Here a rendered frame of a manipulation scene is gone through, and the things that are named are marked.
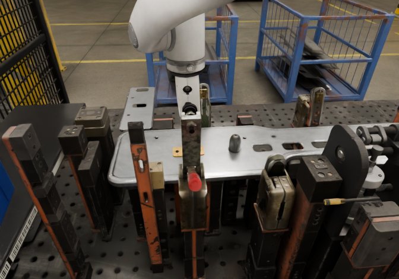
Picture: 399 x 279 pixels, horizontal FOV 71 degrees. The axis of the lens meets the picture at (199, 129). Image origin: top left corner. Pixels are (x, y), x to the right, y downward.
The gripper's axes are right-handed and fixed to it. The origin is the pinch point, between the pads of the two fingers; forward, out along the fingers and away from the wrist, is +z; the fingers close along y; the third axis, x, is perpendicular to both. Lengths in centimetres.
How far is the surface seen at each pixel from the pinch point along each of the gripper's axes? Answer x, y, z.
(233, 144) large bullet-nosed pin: -11.5, -1.0, 5.7
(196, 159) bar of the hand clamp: -0.8, -15.5, -2.3
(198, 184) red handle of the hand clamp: -0.4, -26.3, -6.0
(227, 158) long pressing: -9.8, -3.3, 8.3
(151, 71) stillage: 26, 183, 57
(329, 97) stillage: -146, 174, 89
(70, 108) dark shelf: 36.4, 21.6, 4.4
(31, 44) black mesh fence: 55, 49, -9
